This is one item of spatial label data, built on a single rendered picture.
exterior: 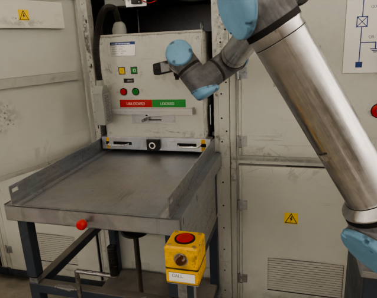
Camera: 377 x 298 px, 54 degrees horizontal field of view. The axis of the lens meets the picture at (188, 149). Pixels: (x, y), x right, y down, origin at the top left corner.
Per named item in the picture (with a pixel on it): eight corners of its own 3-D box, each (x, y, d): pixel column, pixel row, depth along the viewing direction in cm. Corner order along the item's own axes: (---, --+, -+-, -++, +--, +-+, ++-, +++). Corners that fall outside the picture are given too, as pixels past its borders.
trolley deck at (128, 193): (181, 237, 109) (180, 219, 107) (6, 220, 125) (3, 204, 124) (221, 164, 171) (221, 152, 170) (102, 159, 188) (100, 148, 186)
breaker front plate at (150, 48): (204, 142, 165) (200, 31, 152) (107, 139, 178) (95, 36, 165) (205, 141, 166) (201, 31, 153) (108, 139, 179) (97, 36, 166)
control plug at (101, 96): (105, 125, 165) (101, 86, 160) (96, 125, 166) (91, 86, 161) (113, 122, 172) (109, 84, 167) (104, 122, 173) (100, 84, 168)
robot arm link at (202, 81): (228, 81, 125) (206, 51, 125) (202, 100, 122) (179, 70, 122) (221, 88, 134) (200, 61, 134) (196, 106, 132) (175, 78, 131)
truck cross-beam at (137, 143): (210, 152, 165) (210, 139, 164) (102, 148, 180) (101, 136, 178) (212, 149, 170) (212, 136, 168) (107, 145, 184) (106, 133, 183)
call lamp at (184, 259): (186, 270, 82) (186, 256, 81) (172, 268, 83) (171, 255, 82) (188, 266, 84) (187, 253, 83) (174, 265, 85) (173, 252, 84)
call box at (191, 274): (199, 288, 84) (197, 249, 82) (166, 284, 87) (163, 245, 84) (206, 268, 92) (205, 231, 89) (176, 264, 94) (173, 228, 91)
